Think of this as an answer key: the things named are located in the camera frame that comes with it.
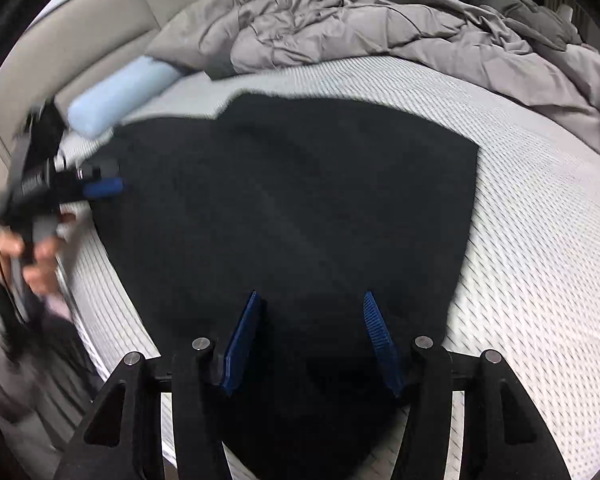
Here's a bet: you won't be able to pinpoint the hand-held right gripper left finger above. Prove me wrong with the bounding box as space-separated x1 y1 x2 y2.
55 290 267 480

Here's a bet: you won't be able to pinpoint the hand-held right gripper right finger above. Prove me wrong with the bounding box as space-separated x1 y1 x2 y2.
362 291 573 480

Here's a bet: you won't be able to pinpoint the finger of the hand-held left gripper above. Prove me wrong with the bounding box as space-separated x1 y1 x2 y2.
77 159 127 200

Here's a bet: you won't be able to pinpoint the black pants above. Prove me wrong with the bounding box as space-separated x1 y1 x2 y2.
92 92 481 480

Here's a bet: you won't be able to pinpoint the person's left hand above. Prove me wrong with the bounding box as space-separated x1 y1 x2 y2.
0 212 76 297

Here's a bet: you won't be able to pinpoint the light blue pillow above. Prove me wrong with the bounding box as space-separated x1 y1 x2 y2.
67 56 183 138

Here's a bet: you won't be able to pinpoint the beige headboard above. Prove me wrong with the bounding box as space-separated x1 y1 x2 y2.
0 0 266 241

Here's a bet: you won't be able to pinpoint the person's dark clothing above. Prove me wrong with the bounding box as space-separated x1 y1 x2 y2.
0 270 106 480

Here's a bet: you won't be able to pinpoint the grey duvet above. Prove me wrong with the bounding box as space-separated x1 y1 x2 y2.
145 0 600 171

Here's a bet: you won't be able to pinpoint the dark grey jacket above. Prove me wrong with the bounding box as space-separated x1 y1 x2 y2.
447 0 583 51

